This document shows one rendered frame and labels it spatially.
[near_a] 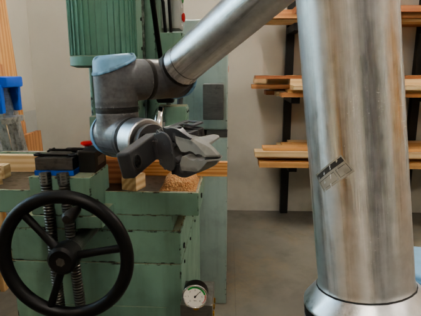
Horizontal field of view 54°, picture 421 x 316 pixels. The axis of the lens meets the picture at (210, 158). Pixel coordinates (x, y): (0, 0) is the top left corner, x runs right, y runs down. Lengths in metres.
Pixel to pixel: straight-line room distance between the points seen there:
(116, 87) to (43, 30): 2.85
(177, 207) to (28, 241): 0.40
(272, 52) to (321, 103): 2.94
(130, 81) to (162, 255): 0.45
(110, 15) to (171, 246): 0.59
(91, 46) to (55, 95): 2.59
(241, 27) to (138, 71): 0.25
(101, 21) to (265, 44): 2.42
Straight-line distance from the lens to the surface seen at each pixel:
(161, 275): 1.09
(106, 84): 0.87
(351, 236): 0.48
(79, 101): 3.60
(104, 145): 0.89
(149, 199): 1.02
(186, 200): 1.01
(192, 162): 0.69
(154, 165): 1.16
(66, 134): 3.68
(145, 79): 0.89
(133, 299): 1.14
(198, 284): 1.03
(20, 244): 1.18
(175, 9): 1.41
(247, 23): 0.77
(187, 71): 0.88
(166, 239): 1.05
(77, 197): 0.86
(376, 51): 0.46
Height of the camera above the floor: 1.19
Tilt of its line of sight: 12 degrees down
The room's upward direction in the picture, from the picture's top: straight up
